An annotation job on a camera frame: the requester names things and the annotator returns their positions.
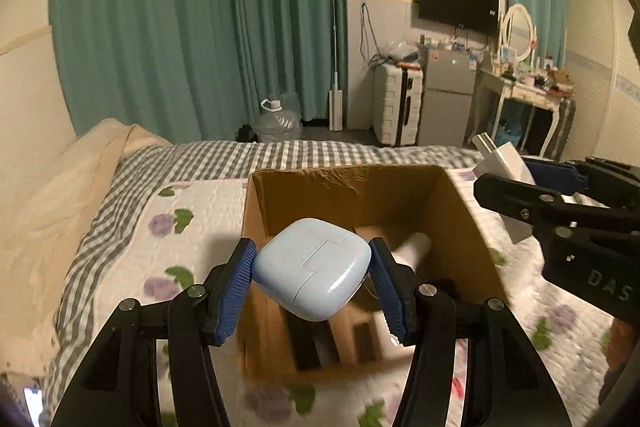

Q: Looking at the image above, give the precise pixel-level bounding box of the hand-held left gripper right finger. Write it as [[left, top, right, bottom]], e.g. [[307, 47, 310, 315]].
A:
[[368, 238, 573, 427]]

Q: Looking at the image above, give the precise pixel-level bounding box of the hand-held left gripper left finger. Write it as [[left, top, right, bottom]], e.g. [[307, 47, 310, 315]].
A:
[[50, 238, 258, 427]]

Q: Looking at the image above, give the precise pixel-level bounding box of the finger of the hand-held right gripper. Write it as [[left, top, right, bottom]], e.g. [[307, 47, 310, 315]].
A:
[[522, 156, 640, 208], [474, 174, 567, 238]]

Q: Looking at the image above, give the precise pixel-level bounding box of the light blue plastic case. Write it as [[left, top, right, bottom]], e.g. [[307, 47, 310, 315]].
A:
[[252, 218, 373, 322]]

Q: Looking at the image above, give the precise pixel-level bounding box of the brown cardboard box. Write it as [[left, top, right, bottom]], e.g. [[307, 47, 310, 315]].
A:
[[240, 164, 511, 380]]

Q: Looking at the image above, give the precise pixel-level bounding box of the white flat box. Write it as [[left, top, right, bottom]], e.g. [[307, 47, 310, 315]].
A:
[[470, 132, 547, 244]]

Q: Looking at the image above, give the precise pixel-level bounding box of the floral quilt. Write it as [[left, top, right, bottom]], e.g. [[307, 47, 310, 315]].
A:
[[45, 164, 616, 427]]

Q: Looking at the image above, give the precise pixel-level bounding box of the clutter of cosmetics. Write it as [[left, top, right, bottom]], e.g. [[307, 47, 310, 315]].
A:
[[492, 54, 576, 96]]

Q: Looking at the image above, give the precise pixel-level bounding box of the white vanity table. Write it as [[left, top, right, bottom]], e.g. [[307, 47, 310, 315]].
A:
[[470, 66, 576, 158]]

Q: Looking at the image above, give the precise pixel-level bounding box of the white wardrobe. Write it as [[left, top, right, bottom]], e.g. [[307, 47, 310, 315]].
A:
[[564, 0, 640, 168]]

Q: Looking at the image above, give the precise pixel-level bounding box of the silver small fridge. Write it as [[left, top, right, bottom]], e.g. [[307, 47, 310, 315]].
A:
[[417, 47, 478, 148]]

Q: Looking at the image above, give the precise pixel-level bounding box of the white oval mirror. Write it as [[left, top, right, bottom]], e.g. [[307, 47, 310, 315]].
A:
[[500, 3, 537, 62]]

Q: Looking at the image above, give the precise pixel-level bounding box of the white suitcase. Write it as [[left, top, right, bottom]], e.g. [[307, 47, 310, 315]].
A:
[[372, 63, 426, 146]]

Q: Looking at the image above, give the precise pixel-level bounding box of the clutter of small bottles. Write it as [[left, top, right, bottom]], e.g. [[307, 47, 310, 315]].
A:
[[420, 34, 493, 58]]

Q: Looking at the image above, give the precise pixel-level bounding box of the clear water jug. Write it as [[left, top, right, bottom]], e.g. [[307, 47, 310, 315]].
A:
[[255, 93, 304, 142]]

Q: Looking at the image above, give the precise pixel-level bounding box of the clear plastic bag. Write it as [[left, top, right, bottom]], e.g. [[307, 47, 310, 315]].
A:
[[384, 39, 421, 64]]

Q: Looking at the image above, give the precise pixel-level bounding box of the white flat mop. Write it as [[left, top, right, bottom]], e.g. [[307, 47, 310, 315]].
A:
[[327, 0, 346, 132]]

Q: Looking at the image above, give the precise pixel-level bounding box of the beige blanket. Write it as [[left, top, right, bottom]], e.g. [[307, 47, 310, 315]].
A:
[[0, 117, 173, 378]]

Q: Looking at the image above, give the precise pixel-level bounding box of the wide teal curtain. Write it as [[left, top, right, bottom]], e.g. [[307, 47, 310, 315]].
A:
[[47, 0, 348, 142]]

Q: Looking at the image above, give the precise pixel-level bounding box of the black wall television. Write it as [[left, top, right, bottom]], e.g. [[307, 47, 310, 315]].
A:
[[418, 0, 501, 35]]

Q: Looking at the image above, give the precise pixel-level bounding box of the black wall cable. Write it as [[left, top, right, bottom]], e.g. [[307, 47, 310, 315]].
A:
[[357, 2, 382, 68]]

